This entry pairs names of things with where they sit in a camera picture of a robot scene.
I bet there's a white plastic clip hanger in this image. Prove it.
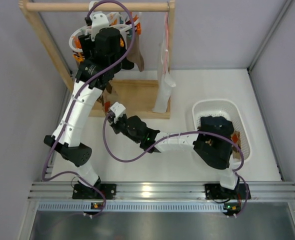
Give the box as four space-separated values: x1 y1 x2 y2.
69 0 143 56

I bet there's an orange brown argyle sock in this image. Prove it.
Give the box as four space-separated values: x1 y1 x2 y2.
97 83 119 116

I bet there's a black sock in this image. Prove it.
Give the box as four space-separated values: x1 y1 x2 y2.
121 59 135 70

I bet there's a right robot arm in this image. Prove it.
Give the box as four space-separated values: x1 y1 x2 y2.
103 113 241 200

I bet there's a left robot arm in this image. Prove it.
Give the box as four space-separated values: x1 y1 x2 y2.
43 27 126 198

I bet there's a taupe sock on hanger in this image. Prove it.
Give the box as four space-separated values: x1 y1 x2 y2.
126 33 145 72

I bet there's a pink hanger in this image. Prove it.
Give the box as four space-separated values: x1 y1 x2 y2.
162 12 169 74

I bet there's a socks pile in basket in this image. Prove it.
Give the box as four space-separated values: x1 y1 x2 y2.
197 115 241 149

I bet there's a wooden clothes rack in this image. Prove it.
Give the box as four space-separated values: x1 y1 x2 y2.
18 0 176 119

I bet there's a white hanging garment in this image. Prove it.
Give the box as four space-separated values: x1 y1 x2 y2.
152 35 176 113

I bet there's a white plastic basket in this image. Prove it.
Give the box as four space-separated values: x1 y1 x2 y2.
192 98 252 163

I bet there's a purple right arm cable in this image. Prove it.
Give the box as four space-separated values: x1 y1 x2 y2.
102 113 250 216

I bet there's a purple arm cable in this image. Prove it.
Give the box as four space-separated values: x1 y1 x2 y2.
41 0 136 218
102 113 250 216

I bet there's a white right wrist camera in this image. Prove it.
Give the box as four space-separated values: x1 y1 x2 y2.
109 102 126 124

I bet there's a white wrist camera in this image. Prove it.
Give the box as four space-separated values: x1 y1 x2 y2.
109 102 126 124
89 11 110 39

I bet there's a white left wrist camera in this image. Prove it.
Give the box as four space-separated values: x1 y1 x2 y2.
89 11 110 39

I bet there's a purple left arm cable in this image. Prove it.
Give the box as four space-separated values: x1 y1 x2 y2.
41 0 136 218

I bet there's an aluminium mounting rail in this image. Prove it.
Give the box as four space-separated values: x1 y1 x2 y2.
27 181 295 213

